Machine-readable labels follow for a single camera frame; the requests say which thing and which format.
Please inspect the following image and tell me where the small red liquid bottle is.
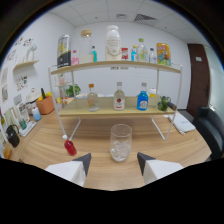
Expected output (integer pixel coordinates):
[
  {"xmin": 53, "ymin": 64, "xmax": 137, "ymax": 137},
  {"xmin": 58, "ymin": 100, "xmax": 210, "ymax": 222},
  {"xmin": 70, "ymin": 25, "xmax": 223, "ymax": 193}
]
[{"xmin": 61, "ymin": 134, "xmax": 78, "ymax": 157}]

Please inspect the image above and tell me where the clear drinking glass with ice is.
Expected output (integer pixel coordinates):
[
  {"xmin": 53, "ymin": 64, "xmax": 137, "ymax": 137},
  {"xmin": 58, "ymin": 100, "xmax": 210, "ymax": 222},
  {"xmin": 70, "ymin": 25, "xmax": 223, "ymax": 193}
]
[{"xmin": 109, "ymin": 123, "xmax": 133, "ymax": 163}]

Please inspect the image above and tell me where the white notebook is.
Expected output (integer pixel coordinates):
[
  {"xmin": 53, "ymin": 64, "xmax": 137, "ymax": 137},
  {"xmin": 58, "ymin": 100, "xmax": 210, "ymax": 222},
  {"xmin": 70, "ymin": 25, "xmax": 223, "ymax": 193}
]
[{"xmin": 163, "ymin": 111, "xmax": 197, "ymax": 136}]

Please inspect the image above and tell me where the white tray with green bottle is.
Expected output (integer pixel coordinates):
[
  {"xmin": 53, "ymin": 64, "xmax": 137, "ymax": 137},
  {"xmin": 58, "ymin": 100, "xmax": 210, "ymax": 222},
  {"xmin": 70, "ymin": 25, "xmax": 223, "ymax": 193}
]
[{"xmin": 18, "ymin": 118, "xmax": 38, "ymax": 138}]

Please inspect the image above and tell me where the glass jar of green limes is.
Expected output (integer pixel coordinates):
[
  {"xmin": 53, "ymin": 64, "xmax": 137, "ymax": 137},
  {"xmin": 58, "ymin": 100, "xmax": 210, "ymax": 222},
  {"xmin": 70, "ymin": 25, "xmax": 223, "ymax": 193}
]
[{"xmin": 156, "ymin": 95, "xmax": 172, "ymax": 112}]

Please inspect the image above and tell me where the small white and blue bottle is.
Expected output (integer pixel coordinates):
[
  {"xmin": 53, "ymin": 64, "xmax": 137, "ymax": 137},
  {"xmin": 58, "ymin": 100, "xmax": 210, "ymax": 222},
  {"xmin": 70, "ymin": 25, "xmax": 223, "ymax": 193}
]
[{"xmin": 31, "ymin": 106, "xmax": 42, "ymax": 122}]

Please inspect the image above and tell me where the black armchair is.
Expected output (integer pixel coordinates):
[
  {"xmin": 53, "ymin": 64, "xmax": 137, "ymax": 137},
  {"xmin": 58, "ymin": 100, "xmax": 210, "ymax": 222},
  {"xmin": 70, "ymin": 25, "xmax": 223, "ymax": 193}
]
[{"xmin": 192, "ymin": 105, "xmax": 224, "ymax": 160}]

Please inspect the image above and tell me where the black kettle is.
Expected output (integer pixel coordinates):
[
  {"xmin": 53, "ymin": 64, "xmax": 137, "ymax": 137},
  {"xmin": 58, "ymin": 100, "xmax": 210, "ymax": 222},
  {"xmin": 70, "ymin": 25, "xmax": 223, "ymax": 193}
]
[{"xmin": 5, "ymin": 124, "xmax": 21, "ymax": 148}]

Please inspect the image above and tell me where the two-tier wooden shelf rack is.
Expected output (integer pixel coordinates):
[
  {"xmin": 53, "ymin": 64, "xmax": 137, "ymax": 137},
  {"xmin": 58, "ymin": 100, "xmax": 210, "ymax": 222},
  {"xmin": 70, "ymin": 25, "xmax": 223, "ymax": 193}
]
[{"xmin": 47, "ymin": 59, "xmax": 184, "ymax": 142}]

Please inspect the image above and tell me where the blue liquid bottle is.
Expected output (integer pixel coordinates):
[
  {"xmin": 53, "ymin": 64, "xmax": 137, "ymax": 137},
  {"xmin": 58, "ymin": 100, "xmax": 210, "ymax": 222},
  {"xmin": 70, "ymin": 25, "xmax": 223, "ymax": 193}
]
[{"xmin": 136, "ymin": 82, "xmax": 150, "ymax": 111}]

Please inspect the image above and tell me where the orange pot with fruit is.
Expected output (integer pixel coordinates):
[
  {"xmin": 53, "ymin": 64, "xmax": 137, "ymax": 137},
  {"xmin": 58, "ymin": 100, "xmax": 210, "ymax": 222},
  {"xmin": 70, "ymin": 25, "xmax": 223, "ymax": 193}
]
[{"xmin": 35, "ymin": 88, "xmax": 56, "ymax": 115}]

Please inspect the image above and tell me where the clear bottle with orange cap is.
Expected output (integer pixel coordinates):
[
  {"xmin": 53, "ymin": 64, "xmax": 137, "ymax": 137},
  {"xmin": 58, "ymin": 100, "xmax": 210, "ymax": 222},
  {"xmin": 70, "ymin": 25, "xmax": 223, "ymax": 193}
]
[{"xmin": 86, "ymin": 83, "xmax": 100, "ymax": 112}]

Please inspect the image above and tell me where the clear bottle with red label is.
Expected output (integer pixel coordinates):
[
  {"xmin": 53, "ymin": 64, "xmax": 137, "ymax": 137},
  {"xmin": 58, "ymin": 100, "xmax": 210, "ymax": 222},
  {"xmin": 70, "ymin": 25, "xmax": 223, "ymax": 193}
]
[{"xmin": 113, "ymin": 81, "xmax": 126, "ymax": 111}]

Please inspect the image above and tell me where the green leafy plant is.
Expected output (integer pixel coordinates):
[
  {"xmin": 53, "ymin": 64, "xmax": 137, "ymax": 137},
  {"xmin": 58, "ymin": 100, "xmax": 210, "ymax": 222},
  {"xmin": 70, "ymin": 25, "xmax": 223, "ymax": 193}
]
[{"xmin": 65, "ymin": 83, "xmax": 82, "ymax": 98}]

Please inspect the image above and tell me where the brown door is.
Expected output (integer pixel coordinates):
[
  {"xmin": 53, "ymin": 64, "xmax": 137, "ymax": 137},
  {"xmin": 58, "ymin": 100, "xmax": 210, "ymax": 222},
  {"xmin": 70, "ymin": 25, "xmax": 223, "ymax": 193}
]
[{"xmin": 185, "ymin": 43, "xmax": 212, "ymax": 118}]

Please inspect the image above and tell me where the small pink bottle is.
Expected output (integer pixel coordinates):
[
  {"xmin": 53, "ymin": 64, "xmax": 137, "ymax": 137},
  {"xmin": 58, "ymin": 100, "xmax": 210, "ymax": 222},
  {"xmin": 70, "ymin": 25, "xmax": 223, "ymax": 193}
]
[{"xmin": 71, "ymin": 49, "xmax": 80, "ymax": 66}]

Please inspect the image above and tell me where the small clear bottle blue cap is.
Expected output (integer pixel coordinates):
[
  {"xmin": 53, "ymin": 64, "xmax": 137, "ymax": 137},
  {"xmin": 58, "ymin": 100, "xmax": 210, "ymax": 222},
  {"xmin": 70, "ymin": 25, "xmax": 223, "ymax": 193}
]
[{"xmin": 148, "ymin": 47, "xmax": 158, "ymax": 64}]

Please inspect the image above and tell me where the yellow cartoon print can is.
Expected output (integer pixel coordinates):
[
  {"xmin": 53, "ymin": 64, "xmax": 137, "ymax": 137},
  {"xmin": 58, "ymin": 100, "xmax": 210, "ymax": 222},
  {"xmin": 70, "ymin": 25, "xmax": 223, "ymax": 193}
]
[{"xmin": 156, "ymin": 42, "xmax": 172, "ymax": 67}]

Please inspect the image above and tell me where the small light blue bottle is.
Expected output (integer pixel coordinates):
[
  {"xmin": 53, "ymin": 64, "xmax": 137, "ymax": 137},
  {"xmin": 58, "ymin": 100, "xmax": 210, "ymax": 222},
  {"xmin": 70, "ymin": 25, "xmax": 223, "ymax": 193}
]
[{"xmin": 130, "ymin": 45, "xmax": 138, "ymax": 62}]

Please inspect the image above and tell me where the teal bottle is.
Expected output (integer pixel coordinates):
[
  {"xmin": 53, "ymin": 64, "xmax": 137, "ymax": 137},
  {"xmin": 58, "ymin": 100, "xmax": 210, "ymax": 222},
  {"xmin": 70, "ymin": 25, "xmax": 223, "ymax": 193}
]
[{"xmin": 91, "ymin": 45, "xmax": 98, "ymax": 63}]

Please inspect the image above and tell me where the tall glass jar wooden lid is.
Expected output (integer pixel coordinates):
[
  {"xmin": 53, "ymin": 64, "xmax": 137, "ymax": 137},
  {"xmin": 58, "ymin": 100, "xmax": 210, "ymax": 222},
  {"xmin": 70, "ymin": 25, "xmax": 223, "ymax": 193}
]
[{"xmin": 78, "ymin": 29, "xmax": 94, "ymax": 64}]

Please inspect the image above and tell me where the large white milk bottle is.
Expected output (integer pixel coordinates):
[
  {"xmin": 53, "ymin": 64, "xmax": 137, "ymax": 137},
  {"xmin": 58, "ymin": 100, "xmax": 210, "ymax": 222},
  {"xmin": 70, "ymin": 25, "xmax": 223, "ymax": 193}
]
[{"xmin": 104, "ymin": 24, "xmax": 123, "ymax": 61}]

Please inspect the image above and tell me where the ceiling air vent grille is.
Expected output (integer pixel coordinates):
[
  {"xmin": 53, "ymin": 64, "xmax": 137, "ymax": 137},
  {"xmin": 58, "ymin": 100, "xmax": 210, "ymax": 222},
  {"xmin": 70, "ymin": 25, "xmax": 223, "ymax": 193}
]
[{"xmin": 133, "ymin": 13, "xmax": 158, "ymax": 23}]

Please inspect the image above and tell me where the wooden wall shelf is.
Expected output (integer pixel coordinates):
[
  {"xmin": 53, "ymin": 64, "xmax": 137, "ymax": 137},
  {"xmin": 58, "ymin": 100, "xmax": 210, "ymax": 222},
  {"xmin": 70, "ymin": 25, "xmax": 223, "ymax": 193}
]
[{"xmin": 12, "ymin": 59, "xmax": 40, "ymax": 71}]

